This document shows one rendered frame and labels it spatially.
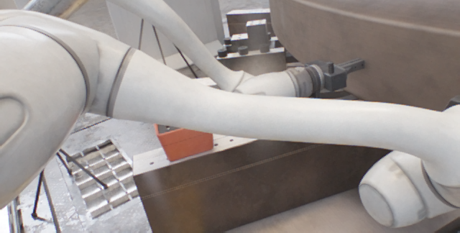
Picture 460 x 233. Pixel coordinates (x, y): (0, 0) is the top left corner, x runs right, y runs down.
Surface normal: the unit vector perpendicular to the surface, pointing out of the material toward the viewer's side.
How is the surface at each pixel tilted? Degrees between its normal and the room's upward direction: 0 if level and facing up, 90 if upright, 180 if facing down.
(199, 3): 90
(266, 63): 90
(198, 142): 97
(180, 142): 97
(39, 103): 81
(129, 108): 109
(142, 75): 60
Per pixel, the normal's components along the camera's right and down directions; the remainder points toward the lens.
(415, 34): -0.89, 0.32
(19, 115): 0.93, -0.25
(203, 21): 0.56, 0.27
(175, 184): 0.27, 0.37
